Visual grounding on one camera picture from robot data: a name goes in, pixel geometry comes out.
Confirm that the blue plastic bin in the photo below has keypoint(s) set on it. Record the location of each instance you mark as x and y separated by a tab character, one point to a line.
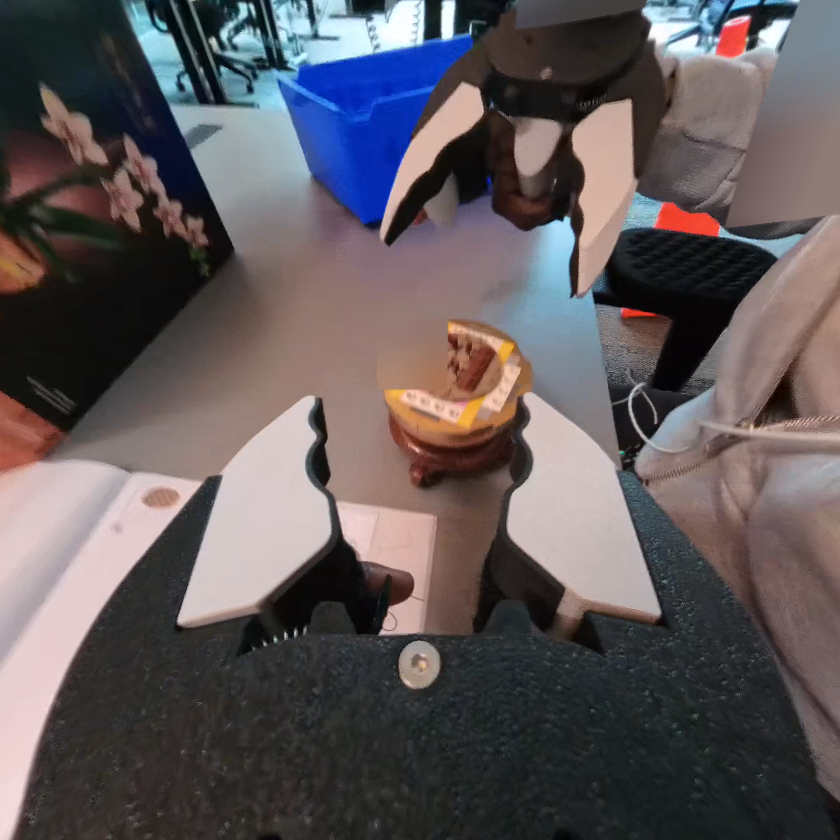
368	118

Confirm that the black flower print box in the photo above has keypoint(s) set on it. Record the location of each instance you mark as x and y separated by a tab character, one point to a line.
92	236

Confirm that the white instruction booklet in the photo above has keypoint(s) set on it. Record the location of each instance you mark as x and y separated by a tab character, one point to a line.
79	591

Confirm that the tan round plate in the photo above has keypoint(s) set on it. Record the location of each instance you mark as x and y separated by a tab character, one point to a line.
466	357

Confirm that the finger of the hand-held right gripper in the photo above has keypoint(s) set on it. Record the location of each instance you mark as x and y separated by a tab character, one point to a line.
427	158
604	184

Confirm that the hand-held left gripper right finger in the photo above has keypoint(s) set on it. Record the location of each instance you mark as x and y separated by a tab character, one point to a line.
584	525

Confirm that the background office desks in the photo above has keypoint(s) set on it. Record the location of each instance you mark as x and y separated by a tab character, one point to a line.
236	26

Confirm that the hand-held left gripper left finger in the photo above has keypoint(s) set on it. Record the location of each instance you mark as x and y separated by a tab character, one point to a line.
256	525

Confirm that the person's right hand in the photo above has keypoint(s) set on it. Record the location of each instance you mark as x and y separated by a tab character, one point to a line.
525	164

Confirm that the black mesh chair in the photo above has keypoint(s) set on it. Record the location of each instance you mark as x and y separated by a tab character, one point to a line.
689	282

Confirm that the brick pot model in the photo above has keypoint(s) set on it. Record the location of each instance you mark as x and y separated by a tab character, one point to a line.
453	394

